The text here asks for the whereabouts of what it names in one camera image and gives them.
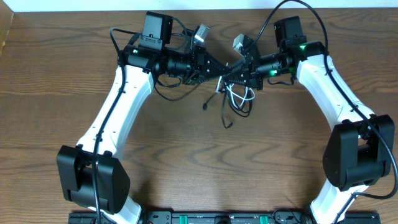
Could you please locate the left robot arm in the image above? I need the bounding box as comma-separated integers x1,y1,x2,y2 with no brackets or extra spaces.
57,12,228,223

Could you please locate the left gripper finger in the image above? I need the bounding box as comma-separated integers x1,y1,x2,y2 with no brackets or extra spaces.
205,52,231,77
186,74,221,85

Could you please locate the white usb cable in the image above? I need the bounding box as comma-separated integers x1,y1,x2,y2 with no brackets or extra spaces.
215,76,256,108

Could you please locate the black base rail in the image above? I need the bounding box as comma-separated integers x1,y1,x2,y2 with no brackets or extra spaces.
67,209,381,224

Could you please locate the black usb cable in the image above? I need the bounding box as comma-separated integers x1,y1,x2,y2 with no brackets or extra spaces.
202,88,254,129

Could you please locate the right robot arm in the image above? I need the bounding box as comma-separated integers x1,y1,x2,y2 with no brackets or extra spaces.
223,16,397,223

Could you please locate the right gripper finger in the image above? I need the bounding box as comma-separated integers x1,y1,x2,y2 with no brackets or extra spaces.
223,70,263,90
229,57,249,73

